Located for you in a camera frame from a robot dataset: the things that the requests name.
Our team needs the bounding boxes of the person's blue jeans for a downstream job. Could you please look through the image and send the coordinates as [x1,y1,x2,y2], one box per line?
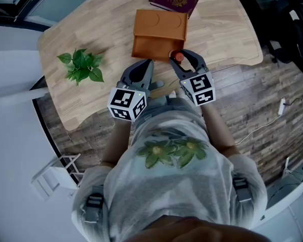
[138,96,203,128]

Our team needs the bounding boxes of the white power cable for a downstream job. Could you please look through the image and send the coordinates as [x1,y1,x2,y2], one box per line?
[234,113,281,146]

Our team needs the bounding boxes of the person's face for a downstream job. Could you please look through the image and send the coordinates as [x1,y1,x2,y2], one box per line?
[127,215,273,242]

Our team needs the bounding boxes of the white open cabinet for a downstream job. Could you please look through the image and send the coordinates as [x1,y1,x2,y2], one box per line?
[249,157,303,242]

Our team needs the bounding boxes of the black-framed window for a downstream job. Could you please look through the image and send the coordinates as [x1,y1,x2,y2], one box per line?
[0,0,64,27]

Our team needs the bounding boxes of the green potted plant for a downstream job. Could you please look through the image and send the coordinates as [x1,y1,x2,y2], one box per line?
[57,48,105,87]

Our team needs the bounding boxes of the person's left forearm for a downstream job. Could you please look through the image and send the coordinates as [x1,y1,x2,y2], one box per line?
[100,119,132,167]

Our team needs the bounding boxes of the grey strap with black buckle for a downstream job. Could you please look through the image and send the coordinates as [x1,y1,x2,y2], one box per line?
[232,176,253,203]
[83,193,105,223]

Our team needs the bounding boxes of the orange plastic tray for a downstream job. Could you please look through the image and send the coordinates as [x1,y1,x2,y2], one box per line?
[131,9,189,63]

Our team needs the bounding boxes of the black office chair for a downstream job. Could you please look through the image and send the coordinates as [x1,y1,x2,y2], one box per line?
[266,0,303,82]
[228,0,281,57]

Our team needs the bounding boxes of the person's right forearm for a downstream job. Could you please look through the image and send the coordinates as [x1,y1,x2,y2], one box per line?
[201,104,240,158]

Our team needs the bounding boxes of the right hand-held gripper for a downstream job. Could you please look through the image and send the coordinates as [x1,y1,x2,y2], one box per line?
[168,49,216,107]

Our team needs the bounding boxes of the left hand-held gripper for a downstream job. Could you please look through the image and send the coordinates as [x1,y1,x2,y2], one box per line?
[107,58,165,123]

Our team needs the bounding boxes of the white step stool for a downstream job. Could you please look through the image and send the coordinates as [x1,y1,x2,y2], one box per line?
[31,153,85,201]

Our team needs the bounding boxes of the person's grey floral shirt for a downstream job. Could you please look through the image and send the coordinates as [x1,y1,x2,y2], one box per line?
[71,109,268,241]

